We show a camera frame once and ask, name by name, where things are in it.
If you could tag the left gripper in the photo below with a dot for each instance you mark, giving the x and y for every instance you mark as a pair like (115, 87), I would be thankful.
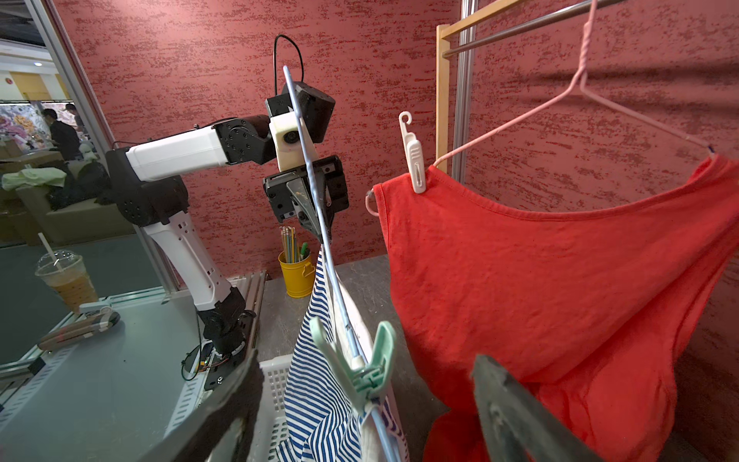
(290, 196)

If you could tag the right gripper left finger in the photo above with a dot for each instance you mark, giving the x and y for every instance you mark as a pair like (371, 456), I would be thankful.
(237, 400)

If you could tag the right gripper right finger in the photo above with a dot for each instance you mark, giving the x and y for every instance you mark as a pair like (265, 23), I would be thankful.
(516, 426)

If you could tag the blue white striped tank top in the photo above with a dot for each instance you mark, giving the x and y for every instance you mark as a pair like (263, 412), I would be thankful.
(321, 422)

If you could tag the light blue wire hanger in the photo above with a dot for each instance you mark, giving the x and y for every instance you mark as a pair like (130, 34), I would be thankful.
(388, 428)

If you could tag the mint green clothespin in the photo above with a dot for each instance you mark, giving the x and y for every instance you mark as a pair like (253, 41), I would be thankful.
(363, 384)

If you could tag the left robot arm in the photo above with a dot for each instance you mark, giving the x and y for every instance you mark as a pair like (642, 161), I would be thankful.
(150, 193)

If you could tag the red tank top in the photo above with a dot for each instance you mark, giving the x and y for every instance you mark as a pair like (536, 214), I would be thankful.
(588, 310)

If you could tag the white perforated laundry basket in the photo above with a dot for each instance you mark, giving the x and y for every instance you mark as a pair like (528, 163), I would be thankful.
(271, 427)

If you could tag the yellow pencil cup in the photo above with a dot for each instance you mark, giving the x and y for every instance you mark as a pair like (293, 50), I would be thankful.
(296, 264)

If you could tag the white clothespin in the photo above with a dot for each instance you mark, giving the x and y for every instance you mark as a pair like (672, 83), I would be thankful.
(413, 153)

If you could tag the wooden clothes rack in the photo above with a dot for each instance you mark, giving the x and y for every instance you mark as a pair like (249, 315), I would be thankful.
(455, 44)

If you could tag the iced drink cup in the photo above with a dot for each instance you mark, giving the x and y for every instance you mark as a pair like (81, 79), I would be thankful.
(64, 272)

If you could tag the person in background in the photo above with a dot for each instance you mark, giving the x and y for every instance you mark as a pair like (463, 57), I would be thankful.
(64, 136)

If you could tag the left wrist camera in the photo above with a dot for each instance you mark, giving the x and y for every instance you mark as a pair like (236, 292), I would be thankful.
(292, 143)

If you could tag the pink wire hanger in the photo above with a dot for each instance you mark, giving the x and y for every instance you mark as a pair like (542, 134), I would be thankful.
(646, 117)

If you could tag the aluminium corner post left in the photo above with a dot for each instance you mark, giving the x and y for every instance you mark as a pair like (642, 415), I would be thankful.
(59, 45)

